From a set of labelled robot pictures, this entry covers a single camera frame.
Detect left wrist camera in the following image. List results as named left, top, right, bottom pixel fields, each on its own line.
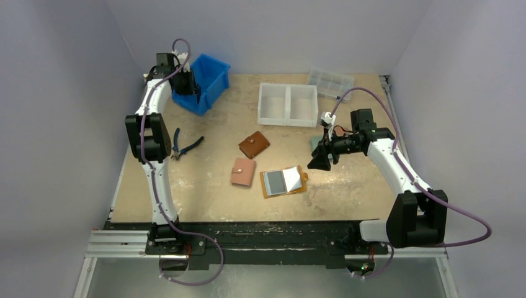
left=171, top=49, right=192, bottom=73

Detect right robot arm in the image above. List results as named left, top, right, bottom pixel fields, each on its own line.
left=308, top=109, right=448, bottom=253

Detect dark credit card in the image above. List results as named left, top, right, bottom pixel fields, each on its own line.
left=264, top=171, right=286, bottom=196

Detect purple cable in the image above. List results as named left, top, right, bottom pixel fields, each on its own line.
left=140, top=38, right=225, bottom=287
left=328, top=86, right=493, bottom=281

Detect green card holder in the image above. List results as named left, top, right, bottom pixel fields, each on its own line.
left=310, top=136, right=324, bottom=153

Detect blue plastic bin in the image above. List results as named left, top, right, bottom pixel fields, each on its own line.
left=172, top=54, right=230, bottom=116

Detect salmon card holder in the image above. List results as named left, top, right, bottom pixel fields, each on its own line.
left=334, top=125, right=348, bottom=137

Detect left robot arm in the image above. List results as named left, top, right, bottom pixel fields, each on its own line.
left=125, top=51, right=204, bottom=254

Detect blue handled pliers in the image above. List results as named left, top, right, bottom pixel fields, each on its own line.
left=170, top=127, right=205, bottom=161

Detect orange card holder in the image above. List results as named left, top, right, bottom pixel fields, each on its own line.
left=259, top=165, right=309, bottom=199

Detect white two-compartment tray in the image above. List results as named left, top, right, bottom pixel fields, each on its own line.
left=257, top=83, right=318, bottom=128

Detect pink card holder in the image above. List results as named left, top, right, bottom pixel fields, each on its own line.
left=230, top=158, right=256, bottom=187

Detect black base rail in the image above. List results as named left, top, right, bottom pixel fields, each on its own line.
left=145, top=218, right=389, bottom=273

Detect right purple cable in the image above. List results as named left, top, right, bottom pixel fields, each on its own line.
left=328, top=86, right=493, bottom=281

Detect clear plastic organizer box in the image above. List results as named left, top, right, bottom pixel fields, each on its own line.
left=307, top=68, right=355, bottom=99

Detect brown leather card holder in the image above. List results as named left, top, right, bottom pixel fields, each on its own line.
left=238, top=131, right=270, bottom=159

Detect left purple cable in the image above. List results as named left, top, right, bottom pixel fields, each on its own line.
left=140, top=38, right=225, bottom=287

